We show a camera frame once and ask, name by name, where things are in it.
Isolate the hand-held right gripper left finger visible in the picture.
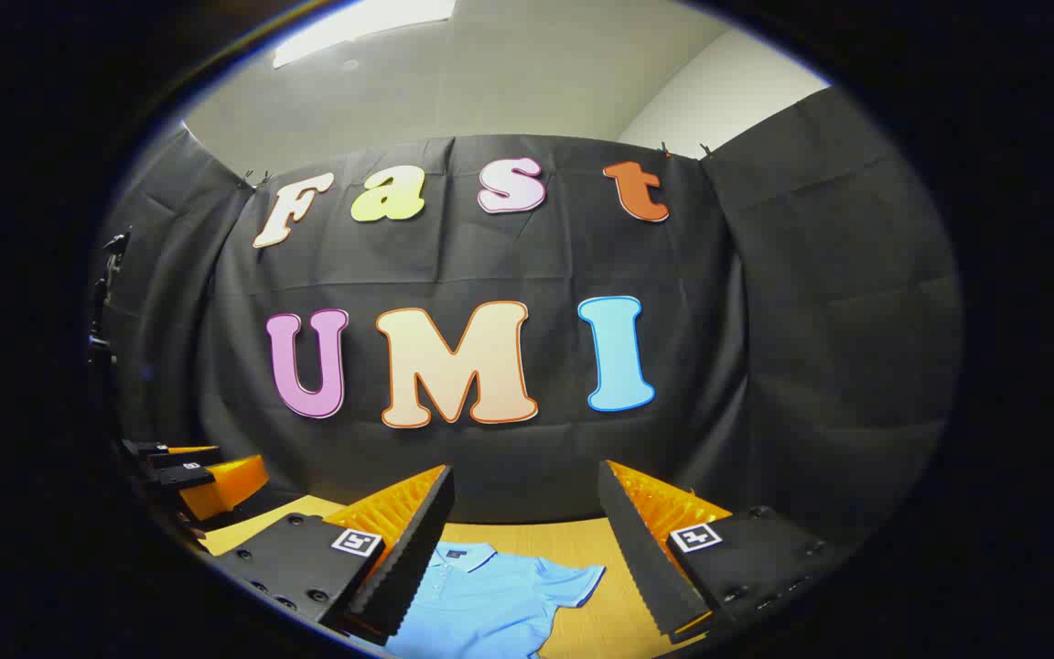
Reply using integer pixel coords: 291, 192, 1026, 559
214, 463, 457, 639

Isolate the black backdrop cloth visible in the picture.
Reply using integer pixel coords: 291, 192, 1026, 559
92, 87, 963, 550

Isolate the light blue polo T-shirt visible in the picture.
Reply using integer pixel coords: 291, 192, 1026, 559
385, 542, 608, 659

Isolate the black stand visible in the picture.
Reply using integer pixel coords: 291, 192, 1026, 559
88, 227, 134, 369

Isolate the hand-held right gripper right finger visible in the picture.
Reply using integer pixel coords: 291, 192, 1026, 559
597, 459, 844, 640

